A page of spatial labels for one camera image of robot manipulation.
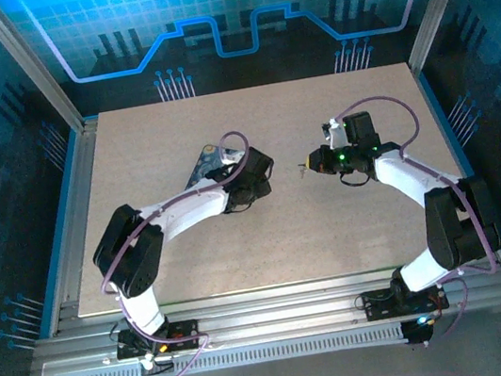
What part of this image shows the blue starry night lock box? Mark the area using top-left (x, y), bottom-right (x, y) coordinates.
top-left (177, 140), bottom-right (234, 193)

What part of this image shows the black connector box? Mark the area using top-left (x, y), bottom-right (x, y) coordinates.
top-left (398, 315), bottom-right (437, 349)

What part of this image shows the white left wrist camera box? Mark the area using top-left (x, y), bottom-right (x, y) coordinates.
top-left (219, 147), bottom-right (248, 167)

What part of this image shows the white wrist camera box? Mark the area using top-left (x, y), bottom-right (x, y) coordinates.
top-left (219, 147), bottom-right (248, 167)
top-left (320, 116), bottom-right (351, 153)

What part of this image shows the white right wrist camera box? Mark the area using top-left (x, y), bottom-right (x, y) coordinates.
top-left (320, 116), bottom-right (351, 153)

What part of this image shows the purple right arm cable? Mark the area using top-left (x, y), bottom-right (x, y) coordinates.
top-left (330, 81), bottom-right (501, 350)

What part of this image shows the aluminium side rail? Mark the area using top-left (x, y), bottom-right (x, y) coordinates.
top-left (15, 119), bottom-right (133, 338)

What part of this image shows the aluminium cross rail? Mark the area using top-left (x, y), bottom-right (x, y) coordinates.
top-left (26, 251), bottom-right (501, 376)

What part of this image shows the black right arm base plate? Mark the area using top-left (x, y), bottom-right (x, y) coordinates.
top-left (359, 278), bottom-right (451, 323)

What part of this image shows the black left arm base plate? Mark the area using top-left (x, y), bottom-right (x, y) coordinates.
top-left (112, 318), bottom-right (204, 363)

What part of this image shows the slotted grey cable duct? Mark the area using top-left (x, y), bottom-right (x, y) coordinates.
top-left (60, 320), bottom-right (412, 376)

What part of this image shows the small white cable connector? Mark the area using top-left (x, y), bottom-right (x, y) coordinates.
top-left (138, 353), bottom-right (159, 373)

